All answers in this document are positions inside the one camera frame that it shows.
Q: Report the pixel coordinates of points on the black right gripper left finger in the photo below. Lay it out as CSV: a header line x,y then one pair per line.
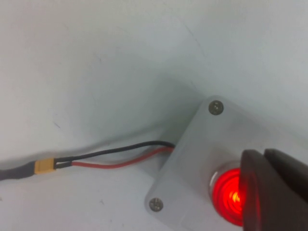
x,y
269,199

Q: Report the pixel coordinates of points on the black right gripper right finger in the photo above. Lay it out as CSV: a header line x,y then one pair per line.
x,y
288,166

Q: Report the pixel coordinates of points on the red domed light button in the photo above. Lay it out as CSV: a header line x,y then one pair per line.
x,y
225,190

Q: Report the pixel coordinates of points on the grey black-based button control box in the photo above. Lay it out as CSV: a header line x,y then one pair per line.
x,y
197,154

